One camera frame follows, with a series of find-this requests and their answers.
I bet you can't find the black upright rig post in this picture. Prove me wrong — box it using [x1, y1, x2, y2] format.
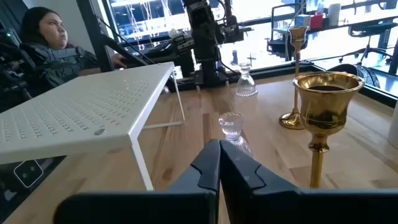
[76, 0, 115, 73]

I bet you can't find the black device with white square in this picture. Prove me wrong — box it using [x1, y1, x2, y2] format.
[0, 155, 67, 218]

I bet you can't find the clear glass candle holder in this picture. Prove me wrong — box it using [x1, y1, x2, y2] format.
[235, 62, 259, 97]
[218, 111, 254, 158]

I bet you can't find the black framed chair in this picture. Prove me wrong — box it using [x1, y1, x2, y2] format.
[267, 2, 307, 62]

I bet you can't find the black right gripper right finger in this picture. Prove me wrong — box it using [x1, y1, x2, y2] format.
[219, 139, 398, 224]

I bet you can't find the person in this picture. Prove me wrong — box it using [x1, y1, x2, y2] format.
[18, 6, 128, 103]

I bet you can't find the blue box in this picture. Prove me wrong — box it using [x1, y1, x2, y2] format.
[295, 14, 312, 29]

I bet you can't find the gold candlestick holder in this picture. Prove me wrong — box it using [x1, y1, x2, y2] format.
[292, 71, 365, 189]
[279, 25, 310, 131]

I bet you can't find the white perforated metal shelf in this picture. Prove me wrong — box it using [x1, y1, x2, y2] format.
[0, 61, 187, 191]

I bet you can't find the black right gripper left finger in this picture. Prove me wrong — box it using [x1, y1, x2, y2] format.
[52, 139, 221, 224]

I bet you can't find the white roll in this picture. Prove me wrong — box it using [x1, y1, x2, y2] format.
[328, 2, 342, 27]

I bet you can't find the black diagonal frame strut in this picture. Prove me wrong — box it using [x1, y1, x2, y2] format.
[99, 32, 149, 67]

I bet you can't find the black office chair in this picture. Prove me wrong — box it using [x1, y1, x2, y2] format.
[337, 21, 398, 66]

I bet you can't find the black aluminium table frame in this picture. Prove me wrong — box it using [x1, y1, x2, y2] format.
[164, 60, 398, 108]

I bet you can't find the red box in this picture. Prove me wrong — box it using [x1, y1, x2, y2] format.
[310, 12, 324, 30]

